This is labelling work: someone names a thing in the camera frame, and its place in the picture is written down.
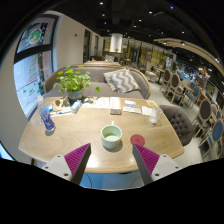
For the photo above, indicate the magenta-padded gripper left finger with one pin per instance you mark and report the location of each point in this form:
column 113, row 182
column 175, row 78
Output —
column 76, row 159

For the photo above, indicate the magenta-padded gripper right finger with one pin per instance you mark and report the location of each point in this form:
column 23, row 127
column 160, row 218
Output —
column 147, row 159

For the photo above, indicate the clear blue-label drink bottle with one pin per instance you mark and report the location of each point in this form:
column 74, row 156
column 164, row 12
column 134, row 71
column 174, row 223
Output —
column 46, row 119

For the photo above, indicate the pale green mug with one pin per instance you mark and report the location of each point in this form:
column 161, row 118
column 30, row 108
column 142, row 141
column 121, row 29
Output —
column 111, row 137

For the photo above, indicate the clear plastic cup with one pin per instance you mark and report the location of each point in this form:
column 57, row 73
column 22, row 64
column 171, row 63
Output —
column 155, row 116

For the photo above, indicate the grey tufted armchair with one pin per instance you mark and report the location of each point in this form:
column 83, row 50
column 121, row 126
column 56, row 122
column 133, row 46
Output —
column 178, row 123

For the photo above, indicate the white napkin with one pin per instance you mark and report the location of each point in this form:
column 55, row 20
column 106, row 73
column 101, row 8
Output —
column 146, row 111

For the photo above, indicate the light blue tissue pack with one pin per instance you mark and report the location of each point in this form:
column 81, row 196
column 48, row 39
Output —
column 76, row 106

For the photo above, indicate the yellow card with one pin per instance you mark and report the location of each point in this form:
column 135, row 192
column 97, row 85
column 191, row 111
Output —
column 151, row 103

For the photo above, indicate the brown card stand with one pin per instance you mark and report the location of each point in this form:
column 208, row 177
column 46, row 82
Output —
column 61, row 104

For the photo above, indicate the small blue white pack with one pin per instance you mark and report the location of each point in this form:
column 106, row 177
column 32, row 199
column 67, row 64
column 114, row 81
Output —
column 50, row 107

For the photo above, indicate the printed paper leaflet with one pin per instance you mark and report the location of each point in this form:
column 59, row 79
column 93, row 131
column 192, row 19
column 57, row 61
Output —
column 98, row 102

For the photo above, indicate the group of dining chairs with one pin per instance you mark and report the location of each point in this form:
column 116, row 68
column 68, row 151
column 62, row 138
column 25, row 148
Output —
column 203, row 110

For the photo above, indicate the green potted plant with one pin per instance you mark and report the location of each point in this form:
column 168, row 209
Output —
column 72, row 81

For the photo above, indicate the curved grey sofa bench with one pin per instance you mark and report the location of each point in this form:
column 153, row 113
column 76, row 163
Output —
column 98, row 74

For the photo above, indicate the white cylindrical column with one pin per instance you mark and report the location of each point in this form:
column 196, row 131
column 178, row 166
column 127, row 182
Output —
column 116, row 42

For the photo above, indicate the group of ceiling lights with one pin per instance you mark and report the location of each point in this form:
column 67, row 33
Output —
column 150, row 12

